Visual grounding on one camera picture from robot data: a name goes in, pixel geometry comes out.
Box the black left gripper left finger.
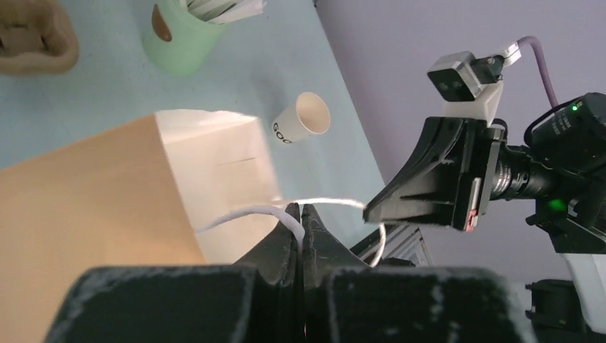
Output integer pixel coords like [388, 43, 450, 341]
[45, 203, 302, 342]

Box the bundle of white wrapped straws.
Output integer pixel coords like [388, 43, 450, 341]
[177, 0, 267, 24]

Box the brown paper bag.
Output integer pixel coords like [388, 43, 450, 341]
[1, 110, 314, 342]

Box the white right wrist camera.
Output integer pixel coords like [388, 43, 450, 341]
[427, 42, 521, 125]

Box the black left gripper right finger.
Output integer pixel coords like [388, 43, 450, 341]
[302, 205, 537, 342]

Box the single white paper cup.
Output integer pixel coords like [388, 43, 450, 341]
[271, 91, 331, 144]

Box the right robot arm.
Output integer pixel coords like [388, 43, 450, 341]
[363, 92, 605, 333]

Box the green straw holder cup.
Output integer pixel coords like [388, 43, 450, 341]
[142, 1, 230, 76]

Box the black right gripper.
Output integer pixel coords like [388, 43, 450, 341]
[363, 116, 559, 232]

